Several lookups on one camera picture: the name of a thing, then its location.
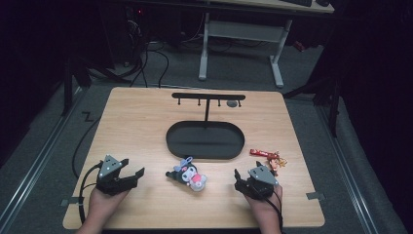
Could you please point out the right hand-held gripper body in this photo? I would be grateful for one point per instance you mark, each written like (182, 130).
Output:
(261, 178)

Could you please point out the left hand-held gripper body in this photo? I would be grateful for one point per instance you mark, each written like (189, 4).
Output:
(108, 169)

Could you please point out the black hook rack with tray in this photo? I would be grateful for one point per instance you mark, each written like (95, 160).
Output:
(204, 141)

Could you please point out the person's right hand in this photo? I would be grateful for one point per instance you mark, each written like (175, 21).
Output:
(268, 208)

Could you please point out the person's left hand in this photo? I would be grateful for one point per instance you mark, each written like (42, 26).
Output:
(102, 204)

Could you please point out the grey tape piece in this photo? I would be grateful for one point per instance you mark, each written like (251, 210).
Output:
(69, 201)
(315, 196)

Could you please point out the grey round table grommet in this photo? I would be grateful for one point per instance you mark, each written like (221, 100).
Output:
(232, 103)

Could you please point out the black metal stand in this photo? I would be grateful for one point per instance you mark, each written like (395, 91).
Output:
(68, 84)
(332, 104)

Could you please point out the black keyboard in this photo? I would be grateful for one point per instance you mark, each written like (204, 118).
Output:
(297, 2)

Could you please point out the aluminium floor rail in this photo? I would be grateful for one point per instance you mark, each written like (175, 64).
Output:
(35, 165)
(347, 169)

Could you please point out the white metal frame desk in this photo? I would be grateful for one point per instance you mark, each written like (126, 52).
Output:
(243, 31)

